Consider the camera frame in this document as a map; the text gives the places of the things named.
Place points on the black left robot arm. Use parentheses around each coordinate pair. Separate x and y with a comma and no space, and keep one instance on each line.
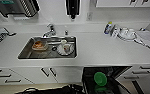
(51,90)

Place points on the white cup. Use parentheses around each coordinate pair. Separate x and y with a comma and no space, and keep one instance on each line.
(65,46)

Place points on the chrome counter soap pump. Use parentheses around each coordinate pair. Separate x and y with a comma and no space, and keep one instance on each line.
(66,32)

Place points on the chrome sink faucet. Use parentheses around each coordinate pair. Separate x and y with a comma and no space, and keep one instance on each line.
(49,30)

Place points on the bowl with orange leftovers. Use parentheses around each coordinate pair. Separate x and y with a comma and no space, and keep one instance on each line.
(39,45)

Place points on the blue dish soap bottle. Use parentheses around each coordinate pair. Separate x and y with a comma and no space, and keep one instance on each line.
(108,28)

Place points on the small clear bottle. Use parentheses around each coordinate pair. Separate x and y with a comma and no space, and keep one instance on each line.
(115,31)

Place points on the stainless steel sink basin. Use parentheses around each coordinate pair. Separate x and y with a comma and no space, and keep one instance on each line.
(24,53)

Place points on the white wide drawer stack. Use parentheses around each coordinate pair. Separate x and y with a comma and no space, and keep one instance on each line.
(6,76)

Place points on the steel paper towel dispenser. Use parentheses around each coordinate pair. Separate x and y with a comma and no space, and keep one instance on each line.
(11,6)

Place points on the white wall outlet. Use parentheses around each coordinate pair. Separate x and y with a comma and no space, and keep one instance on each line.
(89,16)

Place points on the black wall soap dispenser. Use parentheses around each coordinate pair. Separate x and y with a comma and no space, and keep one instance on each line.
(72,8)

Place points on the white wall cabinet, three doors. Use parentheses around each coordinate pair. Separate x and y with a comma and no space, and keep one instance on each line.
(124,2)

